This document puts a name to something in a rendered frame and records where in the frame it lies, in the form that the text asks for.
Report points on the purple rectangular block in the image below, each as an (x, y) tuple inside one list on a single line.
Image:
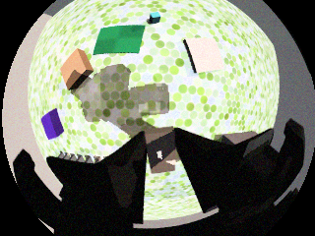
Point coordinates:
[(51, 124)]

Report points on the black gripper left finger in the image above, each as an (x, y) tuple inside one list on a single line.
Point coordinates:
[(119, 178)]

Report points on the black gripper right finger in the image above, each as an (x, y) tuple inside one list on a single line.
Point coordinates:
[(213, 166)]

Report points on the small teal block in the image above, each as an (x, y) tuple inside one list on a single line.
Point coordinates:
[(155, 18)]

